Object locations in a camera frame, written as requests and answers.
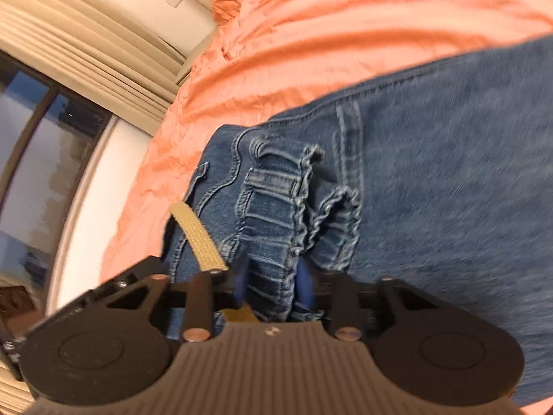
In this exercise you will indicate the white wall switch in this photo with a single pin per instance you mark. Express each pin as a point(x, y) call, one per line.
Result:
point(175, 0)

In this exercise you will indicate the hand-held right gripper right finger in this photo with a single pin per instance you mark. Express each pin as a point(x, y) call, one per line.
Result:
point(304, 283)

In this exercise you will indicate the beige nightstand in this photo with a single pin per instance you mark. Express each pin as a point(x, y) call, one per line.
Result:
point(190, 67)

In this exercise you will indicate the dark framed window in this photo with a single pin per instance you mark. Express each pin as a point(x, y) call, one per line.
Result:
point(43, 160)

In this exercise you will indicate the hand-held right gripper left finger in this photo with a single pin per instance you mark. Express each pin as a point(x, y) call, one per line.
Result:
point(240, 283)

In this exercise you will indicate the orange duvet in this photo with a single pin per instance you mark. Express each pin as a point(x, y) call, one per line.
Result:
point(302, 30)

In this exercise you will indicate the beige pleated curtain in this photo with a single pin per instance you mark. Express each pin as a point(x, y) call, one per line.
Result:
point(86, 52)

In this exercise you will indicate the blue denim pants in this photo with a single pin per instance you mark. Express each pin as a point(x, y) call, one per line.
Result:
point(432, 181)

